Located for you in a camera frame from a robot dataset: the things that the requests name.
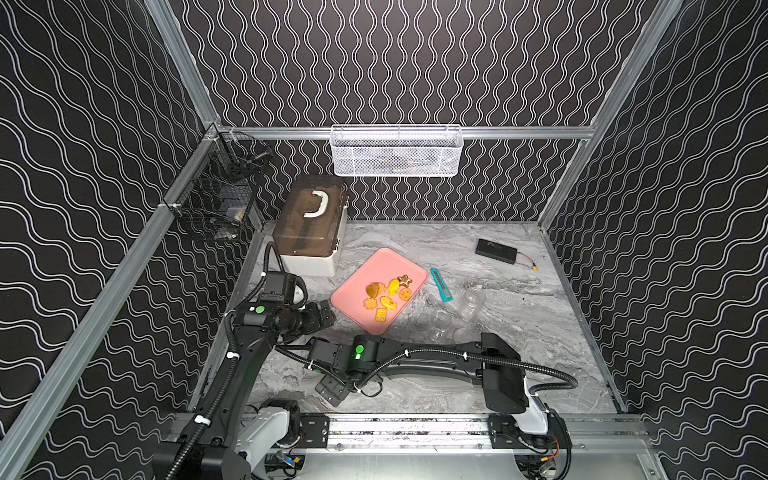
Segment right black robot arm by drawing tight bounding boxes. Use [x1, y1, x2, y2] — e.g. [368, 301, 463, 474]
[304, 333, 578, 452]

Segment black battery pack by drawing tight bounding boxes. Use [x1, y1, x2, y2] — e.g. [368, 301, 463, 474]
[475, 239, 518, 265]

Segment orange fish cookie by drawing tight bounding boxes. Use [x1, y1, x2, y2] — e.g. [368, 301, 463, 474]
[380, 296, 398, 311]

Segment clear jar brown cookies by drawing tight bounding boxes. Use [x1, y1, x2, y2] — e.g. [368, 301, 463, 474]
[428, 311, 453, 343]

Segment black wire basket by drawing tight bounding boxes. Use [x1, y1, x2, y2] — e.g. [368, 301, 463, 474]
[172, 133, 273, 243]

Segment white wire basket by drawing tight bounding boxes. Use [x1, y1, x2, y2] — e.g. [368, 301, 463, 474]
[329, 124, 464, 177]

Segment clear jar with cookies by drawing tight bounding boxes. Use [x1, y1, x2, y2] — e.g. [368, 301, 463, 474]
[459, 288, 486, 321]

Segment teal utility knife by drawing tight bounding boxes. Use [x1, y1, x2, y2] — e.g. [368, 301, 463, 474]
[430, 268, 453, 303]

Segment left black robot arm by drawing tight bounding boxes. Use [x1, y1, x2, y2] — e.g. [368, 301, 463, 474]
[152, 242, 336, 479]

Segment yellow square waffle cookie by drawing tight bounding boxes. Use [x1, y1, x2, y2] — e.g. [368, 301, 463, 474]
[375, 308, 388, 323]

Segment brown lid storage box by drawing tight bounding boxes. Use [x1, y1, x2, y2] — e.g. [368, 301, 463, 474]
[273, 175, 348, 277]

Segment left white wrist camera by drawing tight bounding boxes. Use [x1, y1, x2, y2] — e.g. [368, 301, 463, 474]
[292, 283, 305, 304]

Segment pink plastic tray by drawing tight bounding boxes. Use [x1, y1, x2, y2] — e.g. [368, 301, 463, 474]
[331, 248, 427, 335]

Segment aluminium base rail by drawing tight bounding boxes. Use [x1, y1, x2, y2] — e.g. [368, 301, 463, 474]
[296, 413, 650, 454]

